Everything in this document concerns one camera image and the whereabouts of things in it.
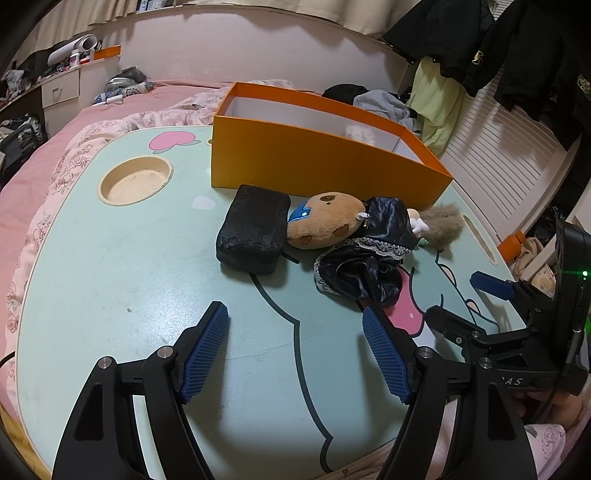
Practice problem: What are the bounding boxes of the grey furry keychain toy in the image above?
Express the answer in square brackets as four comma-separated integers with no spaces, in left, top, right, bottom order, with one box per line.
[407,203,465,251]

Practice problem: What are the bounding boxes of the black hanging clothes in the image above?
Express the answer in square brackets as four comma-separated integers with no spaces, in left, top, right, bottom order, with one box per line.
[383,0,590,149]

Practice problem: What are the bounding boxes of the light green hanging garment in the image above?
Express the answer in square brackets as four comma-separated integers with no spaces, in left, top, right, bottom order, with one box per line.
[407,57,466,157]

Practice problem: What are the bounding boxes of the brown plush doll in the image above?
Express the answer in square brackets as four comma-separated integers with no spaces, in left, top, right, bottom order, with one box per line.
[287,192,430,307]

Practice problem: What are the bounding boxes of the beige curtain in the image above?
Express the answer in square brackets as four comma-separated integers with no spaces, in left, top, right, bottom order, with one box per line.
[30,0,417,48]

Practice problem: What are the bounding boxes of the orange bottle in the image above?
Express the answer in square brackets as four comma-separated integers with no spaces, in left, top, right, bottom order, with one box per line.
[497,230,526,264]

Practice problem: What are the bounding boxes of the orange cardboard box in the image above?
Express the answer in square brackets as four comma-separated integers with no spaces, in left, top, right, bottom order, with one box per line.
[211,82,452,210]

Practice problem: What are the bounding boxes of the clothes heap on bed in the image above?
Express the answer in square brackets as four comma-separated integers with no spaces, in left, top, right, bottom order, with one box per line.
[93,67,155,105]

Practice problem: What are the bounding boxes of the white drawer cabinet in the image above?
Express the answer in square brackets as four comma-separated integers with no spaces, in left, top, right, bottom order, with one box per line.
[41,56,120,138]

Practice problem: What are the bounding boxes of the white hair dryer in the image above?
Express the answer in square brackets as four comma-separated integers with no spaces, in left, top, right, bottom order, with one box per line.
[47,34,98,67]

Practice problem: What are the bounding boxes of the orange box lid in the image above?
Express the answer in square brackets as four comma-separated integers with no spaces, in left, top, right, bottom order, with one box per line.
[94,45,121,60]

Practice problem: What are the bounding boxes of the black lace pouch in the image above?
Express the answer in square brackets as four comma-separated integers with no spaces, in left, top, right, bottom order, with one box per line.
[215,185,290,275]

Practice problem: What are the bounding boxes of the grey clothes pile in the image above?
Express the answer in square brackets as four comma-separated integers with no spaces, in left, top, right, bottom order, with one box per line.
[353,89,423,137]

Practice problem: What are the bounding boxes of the white fluffy toy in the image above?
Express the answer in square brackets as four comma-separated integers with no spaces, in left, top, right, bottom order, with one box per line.
[345,124,374,145]

